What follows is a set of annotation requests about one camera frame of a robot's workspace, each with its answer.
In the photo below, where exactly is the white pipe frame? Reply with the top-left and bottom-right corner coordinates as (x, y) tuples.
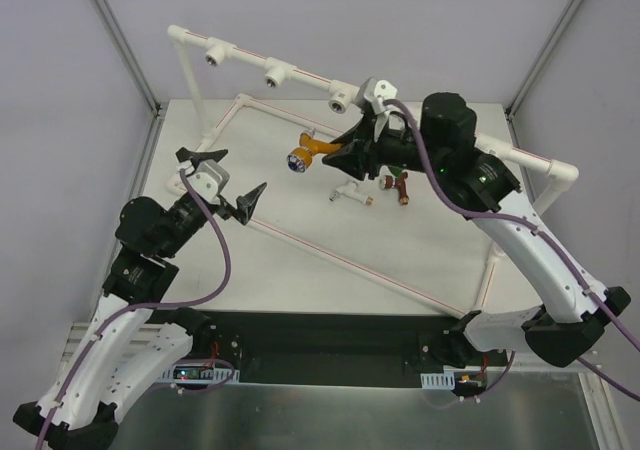
(166, 23), (580, 321)

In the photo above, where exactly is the yellow faucet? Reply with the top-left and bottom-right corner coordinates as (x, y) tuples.
(286, 131), (342, 173)

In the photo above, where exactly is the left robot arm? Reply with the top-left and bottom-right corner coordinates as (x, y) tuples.
(13, 148), (266, 449)

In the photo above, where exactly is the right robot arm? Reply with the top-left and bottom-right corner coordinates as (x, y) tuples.
(322, 92), (631, 368)

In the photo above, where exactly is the green faucet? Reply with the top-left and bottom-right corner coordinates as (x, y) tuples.
(388, 166), (403, 178)

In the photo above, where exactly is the white faucet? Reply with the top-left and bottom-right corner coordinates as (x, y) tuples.
(329, 180), (373, 206)

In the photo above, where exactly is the dark red faucet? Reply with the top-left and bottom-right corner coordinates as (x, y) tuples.
(378, 172), (410, 206)

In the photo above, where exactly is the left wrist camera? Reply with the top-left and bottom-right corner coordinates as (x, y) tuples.
(188, 160), (230, 204)

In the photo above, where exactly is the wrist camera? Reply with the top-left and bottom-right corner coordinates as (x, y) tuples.
(354, 77), (398, 115)
(188, 160), (230, 204)

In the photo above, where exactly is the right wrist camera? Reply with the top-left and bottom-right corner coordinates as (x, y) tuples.
(354, 77), (398, 115)

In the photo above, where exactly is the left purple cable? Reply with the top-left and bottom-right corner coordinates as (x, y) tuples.
(32, 167), (232, 450)

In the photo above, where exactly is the purple cable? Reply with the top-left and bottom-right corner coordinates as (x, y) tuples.
(32, 167), (232, 450)
(382, 98), (640, 404)

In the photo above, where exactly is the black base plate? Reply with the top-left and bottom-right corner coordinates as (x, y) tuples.
(149, 307), (519, 386)

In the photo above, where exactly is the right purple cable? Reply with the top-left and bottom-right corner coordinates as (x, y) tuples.
(382, 98), (640, 404)

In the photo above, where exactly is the left cable duct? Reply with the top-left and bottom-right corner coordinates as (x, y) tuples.
(156, 365), (240, 385)

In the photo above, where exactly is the cable duct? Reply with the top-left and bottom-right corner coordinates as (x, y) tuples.
(419, 370), (487, 391)
(156, 365), (240, 385)

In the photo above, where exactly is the right cable duct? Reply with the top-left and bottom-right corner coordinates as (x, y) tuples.
(419, 370), (487, 391)

